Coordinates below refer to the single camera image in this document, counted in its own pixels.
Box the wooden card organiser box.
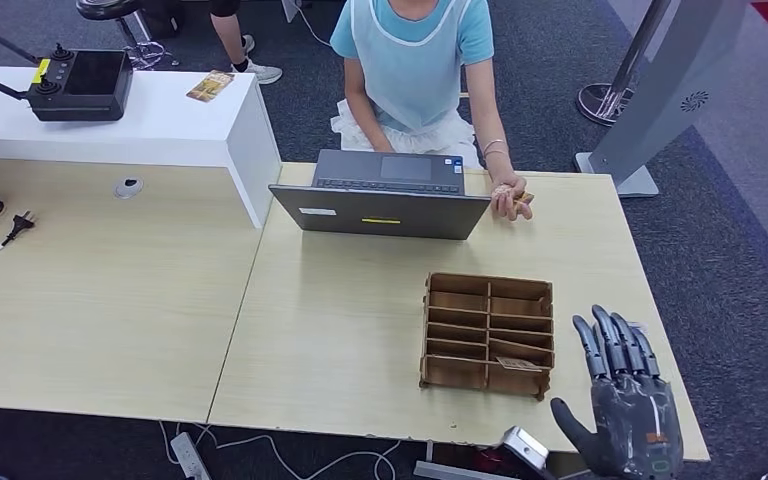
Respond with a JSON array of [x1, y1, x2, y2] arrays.
[[418, 271, 556, 402]]

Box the black stool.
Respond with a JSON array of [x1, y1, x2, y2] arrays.
[[76, 0, 180, 71]]

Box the white power strip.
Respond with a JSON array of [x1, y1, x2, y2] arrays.
[[169, 431, 212, 480]]

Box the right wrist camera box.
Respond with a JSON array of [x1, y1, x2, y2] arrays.
[[489, 425, 559, 480]]

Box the thin white cable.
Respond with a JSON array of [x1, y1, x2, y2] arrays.
[[282, 0, 334, 48]]

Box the white power strip cable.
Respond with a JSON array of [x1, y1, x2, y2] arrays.
[[158, 420, 402, 480]]

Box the person's left hand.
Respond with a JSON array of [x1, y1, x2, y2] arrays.
[[489, 174, 535, 222]]

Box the standing person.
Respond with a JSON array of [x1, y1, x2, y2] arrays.
[[208, 0, 284, 85]]

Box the red object under desk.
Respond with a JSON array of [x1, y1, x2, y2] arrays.
[[470, 447, 511, 480]]

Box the grey laptop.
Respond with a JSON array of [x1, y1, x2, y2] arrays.
[[267, 148, 493, 241]]

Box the black joystick controller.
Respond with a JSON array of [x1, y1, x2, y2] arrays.
[[26, 42, 135, 123]]

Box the yellow hotel ID card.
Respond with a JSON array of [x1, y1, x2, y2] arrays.
[[495, 186, 536, 205]]

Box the grey kiosk stand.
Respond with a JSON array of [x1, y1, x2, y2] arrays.
[[574, 0, 753, 199]]

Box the brown room key card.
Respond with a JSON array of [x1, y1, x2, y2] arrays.
[[495, 356, 543, 373]]

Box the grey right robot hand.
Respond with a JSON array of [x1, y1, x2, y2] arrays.
[[549, 304, 685, 480]]

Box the white raised counter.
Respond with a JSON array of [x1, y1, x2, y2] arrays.
[[0, 64, 284, 230]]

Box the seated person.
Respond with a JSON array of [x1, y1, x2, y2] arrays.
[[329, 0, 535, 222]]

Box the chrome stanchion post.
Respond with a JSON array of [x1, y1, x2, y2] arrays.
[[576, 0, 674, 127]]

